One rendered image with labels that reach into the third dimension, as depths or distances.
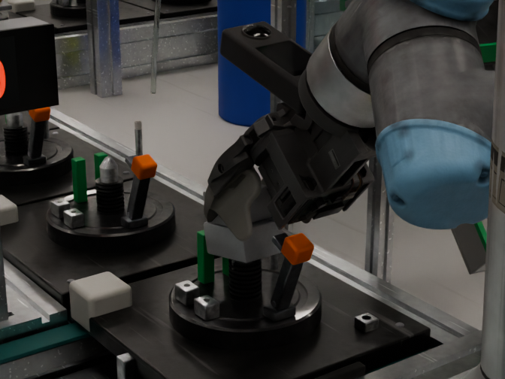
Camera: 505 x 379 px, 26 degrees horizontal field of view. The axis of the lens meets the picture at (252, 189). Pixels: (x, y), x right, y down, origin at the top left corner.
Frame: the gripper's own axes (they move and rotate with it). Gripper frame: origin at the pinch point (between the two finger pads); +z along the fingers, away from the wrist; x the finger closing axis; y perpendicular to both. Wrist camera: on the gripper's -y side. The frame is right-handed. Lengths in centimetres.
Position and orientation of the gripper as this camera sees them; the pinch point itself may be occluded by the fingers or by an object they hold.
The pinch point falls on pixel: (235, 198)
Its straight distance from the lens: 98.2
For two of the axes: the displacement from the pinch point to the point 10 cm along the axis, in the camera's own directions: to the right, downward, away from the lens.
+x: 8.1, -2.1, 5.4
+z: -3.9, 5.0, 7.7
